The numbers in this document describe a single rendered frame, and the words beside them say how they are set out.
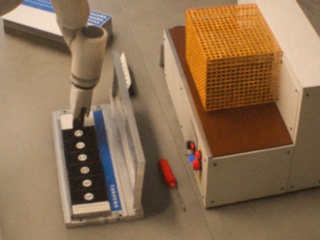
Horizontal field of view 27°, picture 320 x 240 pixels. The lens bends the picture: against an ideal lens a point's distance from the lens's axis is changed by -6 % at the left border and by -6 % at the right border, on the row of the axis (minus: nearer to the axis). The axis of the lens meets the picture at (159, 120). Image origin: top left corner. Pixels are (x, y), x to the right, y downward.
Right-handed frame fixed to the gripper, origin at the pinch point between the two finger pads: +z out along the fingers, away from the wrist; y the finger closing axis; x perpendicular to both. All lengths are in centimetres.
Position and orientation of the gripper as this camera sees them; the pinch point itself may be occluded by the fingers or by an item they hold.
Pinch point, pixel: (78, 122)
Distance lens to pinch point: 202.8
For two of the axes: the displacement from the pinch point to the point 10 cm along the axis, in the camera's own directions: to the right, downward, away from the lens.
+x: 9.7, 0.1, 2.6
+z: -1.8, 7.5, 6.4
